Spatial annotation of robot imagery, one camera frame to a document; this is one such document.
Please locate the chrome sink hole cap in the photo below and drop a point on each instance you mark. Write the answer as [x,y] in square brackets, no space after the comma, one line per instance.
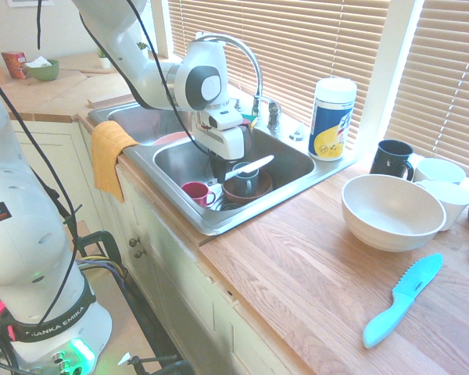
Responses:
[297,136]

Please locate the pink plate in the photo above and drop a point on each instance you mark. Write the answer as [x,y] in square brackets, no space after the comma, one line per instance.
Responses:
[172,138]

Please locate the black metal robot stand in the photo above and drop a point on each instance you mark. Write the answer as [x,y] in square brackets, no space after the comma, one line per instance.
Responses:
[101,237]

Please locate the red ceramic mug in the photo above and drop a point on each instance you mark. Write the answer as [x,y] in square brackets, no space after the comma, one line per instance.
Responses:
[195,191]

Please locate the large cream bowl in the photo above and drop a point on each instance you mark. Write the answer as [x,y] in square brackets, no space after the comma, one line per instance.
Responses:
[391,232]

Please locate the metal sink drain strainer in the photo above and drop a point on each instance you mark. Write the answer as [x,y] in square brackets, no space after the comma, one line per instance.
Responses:
[228,206]

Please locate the chrome gooseneck faucet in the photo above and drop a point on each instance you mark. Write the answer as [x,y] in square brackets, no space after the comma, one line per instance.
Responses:
[254,62]

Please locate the white window frame post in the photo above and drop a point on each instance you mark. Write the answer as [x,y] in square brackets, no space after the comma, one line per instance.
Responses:
[387,78]

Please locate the dark round cabinet knob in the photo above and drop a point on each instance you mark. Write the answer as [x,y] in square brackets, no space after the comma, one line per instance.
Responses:
[139,254]
[133,242]

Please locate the stainless steel double sink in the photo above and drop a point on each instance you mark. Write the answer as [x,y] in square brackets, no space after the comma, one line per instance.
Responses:
[291,162]

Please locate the blue yellow wipes canister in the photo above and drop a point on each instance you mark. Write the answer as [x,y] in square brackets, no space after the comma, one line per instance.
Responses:
[330,125]

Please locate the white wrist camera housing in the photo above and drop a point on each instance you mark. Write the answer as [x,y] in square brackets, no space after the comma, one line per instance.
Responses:
[224,117]

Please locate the red cardboard box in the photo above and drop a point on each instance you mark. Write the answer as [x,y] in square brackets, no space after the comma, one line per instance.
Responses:
[13,64]

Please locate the small plant in white pot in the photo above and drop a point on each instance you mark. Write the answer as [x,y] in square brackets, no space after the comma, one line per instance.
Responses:
[104,62]

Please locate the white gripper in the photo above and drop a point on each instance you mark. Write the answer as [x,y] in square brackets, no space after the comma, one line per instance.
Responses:
[228,142]

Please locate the colourful dish sponge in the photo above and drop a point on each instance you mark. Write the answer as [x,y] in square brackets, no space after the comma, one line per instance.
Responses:
[251,119]

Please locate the green bowl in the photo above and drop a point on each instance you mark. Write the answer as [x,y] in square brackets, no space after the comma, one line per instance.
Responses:
[43,73]

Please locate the grey-blue ceramic mug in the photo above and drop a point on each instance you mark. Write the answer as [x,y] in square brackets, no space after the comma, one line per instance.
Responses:
[244,186]

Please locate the narrow wooden window blind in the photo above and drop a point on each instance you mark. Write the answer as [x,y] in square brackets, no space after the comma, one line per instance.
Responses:
[449,78]

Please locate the brown wooden bowl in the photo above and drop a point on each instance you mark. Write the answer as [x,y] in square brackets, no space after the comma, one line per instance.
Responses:
[264,188]

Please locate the cream kitchen base cabinet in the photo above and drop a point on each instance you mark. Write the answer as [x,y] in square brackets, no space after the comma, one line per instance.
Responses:
[172,273]

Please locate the white paper napkin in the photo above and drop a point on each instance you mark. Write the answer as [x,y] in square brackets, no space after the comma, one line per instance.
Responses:
[37,61]

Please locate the light blue plastic knife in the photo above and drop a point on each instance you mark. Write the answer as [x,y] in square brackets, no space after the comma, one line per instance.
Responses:
[398,301]

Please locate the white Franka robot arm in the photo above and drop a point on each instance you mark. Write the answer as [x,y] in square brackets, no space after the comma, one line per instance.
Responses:
[23,234]

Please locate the plain white bowl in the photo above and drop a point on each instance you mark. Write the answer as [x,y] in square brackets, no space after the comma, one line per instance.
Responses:
[458,209]

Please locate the black ceramic mug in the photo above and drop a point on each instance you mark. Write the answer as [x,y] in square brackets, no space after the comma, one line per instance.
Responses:
[387,160]

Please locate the white bowl with blue rim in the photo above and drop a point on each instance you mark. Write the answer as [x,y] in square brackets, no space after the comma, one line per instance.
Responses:
[441,171]

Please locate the orange dish towel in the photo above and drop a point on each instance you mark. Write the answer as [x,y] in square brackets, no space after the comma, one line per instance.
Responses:
[105,156]

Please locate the wide wooden window blind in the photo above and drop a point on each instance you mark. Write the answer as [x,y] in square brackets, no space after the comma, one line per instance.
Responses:
[305,47]

